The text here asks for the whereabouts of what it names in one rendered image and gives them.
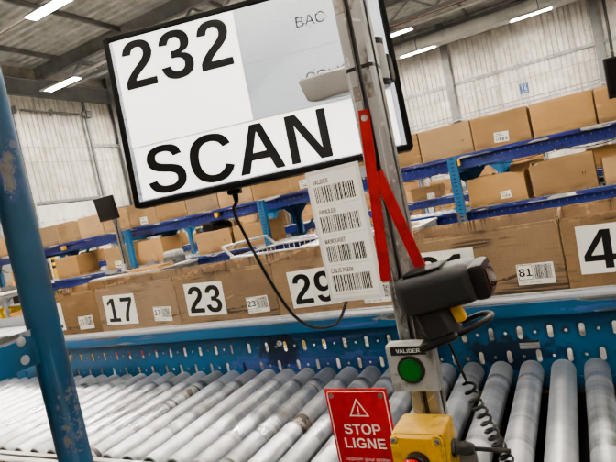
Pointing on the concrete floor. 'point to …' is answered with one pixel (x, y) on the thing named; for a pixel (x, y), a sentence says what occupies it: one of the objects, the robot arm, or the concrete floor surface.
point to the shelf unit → (36, 303)
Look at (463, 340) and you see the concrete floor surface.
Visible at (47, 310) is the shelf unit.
